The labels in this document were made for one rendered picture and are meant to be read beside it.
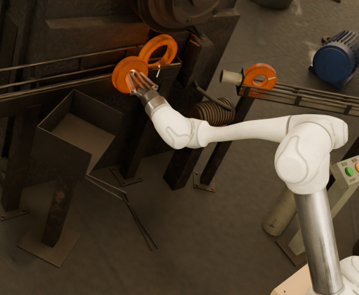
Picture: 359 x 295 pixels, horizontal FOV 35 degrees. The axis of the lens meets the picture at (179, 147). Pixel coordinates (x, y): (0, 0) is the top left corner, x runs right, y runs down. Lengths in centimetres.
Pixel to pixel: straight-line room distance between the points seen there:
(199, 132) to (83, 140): 44
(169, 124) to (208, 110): 55
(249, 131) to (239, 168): 128
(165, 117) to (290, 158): 61
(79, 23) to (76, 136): 42
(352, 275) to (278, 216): 87
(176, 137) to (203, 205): 91
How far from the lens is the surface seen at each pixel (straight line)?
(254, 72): 255
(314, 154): 164
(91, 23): 218
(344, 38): 436
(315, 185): 170
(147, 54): 229
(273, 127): 187
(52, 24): 211
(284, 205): 280
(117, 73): 220
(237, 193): 304
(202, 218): 282
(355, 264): 209
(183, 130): 203
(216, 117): 260
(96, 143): 207
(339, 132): 180
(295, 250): 291
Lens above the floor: 198
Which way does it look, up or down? 39 degrees down
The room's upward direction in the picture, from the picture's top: 24 degrees clockwise
